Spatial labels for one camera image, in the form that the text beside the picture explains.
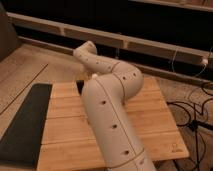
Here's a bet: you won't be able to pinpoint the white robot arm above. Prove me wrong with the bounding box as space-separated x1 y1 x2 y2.
73 41 157 171

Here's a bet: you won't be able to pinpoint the white wall cable plug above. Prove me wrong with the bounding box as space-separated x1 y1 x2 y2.
201 58 209 66

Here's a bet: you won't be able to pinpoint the black cables on floor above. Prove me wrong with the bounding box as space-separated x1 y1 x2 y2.
166 81 213 171

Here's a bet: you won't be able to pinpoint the black floor mat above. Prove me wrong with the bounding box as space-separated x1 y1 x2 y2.
0 84 52 167

